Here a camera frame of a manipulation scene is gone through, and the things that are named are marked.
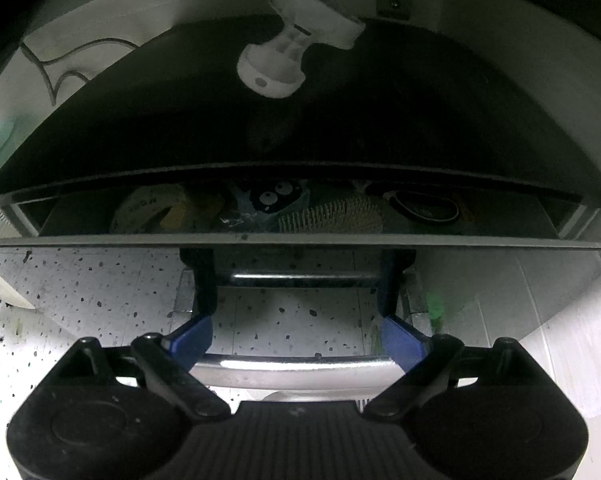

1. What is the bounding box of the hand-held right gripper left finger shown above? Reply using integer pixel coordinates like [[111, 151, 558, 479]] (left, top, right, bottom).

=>
[[48, 314, 232, 422]]

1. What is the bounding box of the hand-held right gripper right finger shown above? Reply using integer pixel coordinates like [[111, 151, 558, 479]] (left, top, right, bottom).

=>
[[364, 314, 544, 419]]

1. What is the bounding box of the black drawer with clear handle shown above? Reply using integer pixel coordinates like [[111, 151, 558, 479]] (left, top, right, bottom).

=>
[[0, 177, 601, 392]]

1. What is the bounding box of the wooden hair brush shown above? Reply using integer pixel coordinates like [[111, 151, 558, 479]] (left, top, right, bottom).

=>
[[277, 195, 384, 234]]

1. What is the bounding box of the black oval case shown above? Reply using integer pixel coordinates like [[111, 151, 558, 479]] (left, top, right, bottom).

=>
[[379, 188, 477, 227]]

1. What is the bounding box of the yellow round tape roll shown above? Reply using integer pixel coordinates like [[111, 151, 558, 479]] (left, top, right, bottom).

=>
[[109, 184, 226, 234]]

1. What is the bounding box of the light blue cartoon packet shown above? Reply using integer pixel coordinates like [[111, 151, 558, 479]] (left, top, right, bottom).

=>
[[228, 179, 312, 232]]

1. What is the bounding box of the white drain fitting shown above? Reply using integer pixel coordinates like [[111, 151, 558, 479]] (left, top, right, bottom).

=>
[[236, 0, 365, 100]]

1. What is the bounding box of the thin wall hose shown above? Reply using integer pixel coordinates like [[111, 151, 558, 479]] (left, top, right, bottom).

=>
[[19, 36, 137, 107]]

